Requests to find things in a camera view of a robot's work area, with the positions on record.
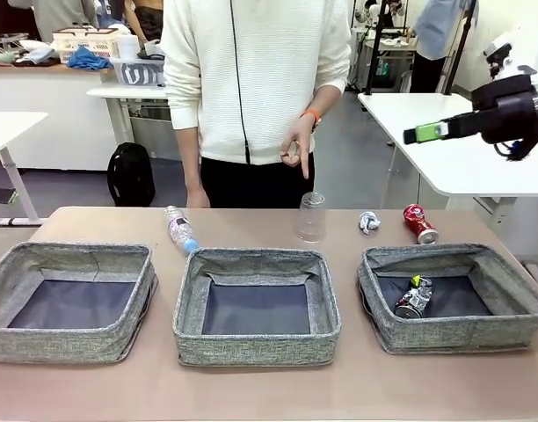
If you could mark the large white table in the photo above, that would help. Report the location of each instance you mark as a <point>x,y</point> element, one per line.
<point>453,145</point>

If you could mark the clear plastic cup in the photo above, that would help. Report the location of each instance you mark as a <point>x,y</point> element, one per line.
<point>311,220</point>

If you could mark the grey fabric basket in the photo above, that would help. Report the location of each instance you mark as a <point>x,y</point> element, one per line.
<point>449,334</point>
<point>256,347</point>
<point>75,338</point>

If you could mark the black trousers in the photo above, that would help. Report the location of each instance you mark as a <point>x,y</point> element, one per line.
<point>256,184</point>

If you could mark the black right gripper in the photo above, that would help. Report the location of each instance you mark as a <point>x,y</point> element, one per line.
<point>508,110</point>

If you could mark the clear plastic storage box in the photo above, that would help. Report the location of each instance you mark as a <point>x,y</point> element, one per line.
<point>139,72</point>

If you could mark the clear water bottle blue cap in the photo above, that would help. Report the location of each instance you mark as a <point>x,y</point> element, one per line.
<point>181,228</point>

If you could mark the black stand pole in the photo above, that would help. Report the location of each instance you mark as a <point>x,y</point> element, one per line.
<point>376,44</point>
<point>460,48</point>

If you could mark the person in blue shirt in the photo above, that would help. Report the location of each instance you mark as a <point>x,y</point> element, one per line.
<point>434,39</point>

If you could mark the pile of grey clothes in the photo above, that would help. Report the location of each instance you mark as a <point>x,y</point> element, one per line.
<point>36,56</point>

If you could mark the crushed red soda can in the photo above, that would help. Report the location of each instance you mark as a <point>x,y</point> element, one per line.
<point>420,224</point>

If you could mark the cluttered background workbench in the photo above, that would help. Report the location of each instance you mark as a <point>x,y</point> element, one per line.
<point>385,57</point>

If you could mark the person's right forearm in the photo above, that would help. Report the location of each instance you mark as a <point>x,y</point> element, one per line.
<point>191,158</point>

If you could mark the wooden top counter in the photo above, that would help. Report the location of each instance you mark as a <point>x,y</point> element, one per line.
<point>45,96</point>

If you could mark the person's right hand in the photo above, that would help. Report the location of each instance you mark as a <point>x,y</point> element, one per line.
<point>198,198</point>

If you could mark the person's left forearm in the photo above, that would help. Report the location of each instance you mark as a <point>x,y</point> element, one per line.
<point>328,101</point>

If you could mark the white paper ball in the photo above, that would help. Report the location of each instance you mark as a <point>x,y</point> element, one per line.
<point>369,222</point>

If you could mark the blue cloth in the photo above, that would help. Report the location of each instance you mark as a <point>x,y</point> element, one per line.
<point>89,59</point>

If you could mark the person's left hand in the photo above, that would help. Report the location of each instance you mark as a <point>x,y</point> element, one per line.
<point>300,145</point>

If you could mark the crushed black silver can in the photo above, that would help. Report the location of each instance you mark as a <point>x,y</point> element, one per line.
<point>413,299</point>

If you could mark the white ribbed sweater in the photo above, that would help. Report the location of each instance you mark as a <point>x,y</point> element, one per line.
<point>269,79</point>

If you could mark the black backpack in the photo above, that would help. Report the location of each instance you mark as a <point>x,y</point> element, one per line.
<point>132,176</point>

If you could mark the white plastic crate basket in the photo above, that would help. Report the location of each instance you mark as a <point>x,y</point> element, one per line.
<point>86,41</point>

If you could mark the white background table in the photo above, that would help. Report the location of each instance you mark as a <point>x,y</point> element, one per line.
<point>128,92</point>

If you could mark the white plastic container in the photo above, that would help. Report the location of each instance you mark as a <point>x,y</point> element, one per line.
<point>128,46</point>

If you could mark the orange wrist watch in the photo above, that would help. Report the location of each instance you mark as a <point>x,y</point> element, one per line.
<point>312,118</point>

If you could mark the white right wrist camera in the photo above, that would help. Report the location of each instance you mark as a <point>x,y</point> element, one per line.
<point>498,55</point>

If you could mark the person in dark top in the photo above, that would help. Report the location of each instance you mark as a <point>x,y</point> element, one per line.
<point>148,17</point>

